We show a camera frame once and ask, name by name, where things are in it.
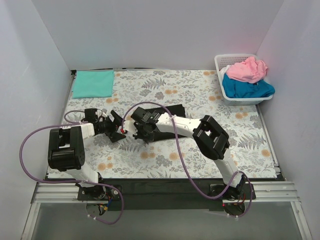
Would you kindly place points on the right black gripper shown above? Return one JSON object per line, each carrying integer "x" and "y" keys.
{"x": 139, "y": 127}

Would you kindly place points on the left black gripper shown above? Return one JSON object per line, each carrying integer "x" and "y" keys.
{"x": 114, "y": 127}

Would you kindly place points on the black t shirt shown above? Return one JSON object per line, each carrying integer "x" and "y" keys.
{"x": 177, "y": 109}

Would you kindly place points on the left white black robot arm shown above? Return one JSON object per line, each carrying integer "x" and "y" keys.
{"x": 66, "y": 149}

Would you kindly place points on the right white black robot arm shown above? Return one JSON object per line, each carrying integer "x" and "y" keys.
{"x": 211, "y": 139}

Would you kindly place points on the folded teal t shirt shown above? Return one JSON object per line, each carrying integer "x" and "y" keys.
{"x": 93, "y": 84}

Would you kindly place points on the floral table cloth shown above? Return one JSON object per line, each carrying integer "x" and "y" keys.
{"x": 200, "y": 94}

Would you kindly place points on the blue t shirt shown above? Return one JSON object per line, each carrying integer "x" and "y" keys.
{"x": 237, "y": 89}

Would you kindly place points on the white garment in basket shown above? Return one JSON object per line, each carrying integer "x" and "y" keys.
{"x": 223, "y": 71}

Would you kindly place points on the white plastic basket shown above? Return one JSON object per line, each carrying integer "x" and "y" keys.
{"x": 223, "y": 60}

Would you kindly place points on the pink t shirt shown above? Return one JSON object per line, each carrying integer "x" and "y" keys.
{"x": 249, "y": 71}

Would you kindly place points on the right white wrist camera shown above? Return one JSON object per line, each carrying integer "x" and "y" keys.
{"x": 129, "y": 126}

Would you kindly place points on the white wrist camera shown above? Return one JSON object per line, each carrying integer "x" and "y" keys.
{"x": 104, "y": 117}
{"x": 129, "y": 126}

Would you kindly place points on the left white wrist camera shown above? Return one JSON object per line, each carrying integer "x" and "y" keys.
{"x": 104, "y": 117}

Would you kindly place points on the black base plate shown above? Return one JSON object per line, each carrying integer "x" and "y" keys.
{"x": 173, "y": 193}

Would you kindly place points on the aluminium frame rail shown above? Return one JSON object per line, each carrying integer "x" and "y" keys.
{"x": 63, "y": 212}

